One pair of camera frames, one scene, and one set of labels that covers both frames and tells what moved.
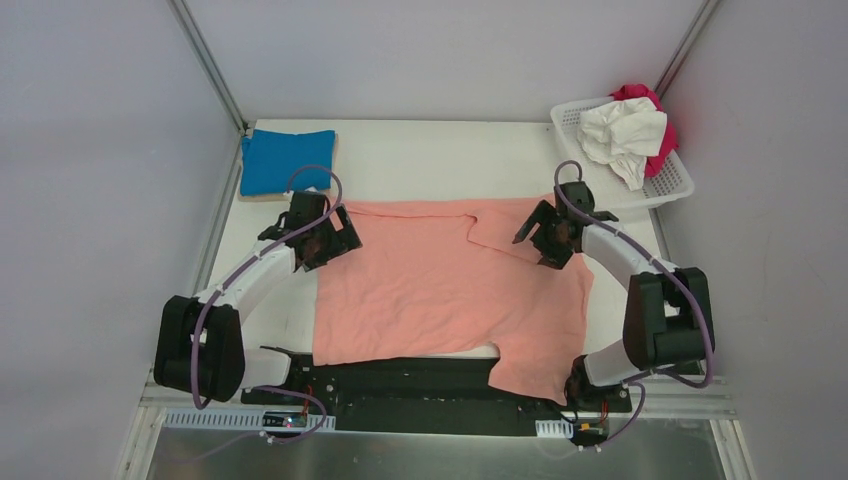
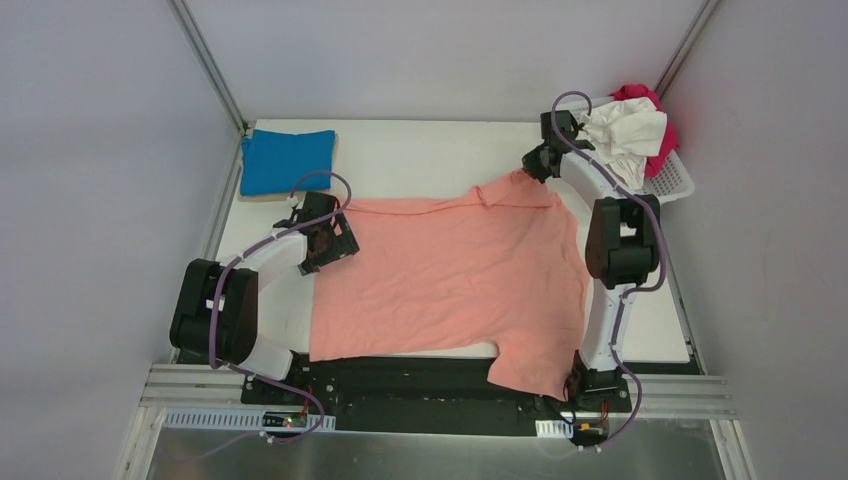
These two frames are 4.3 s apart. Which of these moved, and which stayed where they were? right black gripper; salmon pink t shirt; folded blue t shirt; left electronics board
Moved: right black gripper
Stayed: left electronics board; folded blue t shirt; salmon pink t shirt
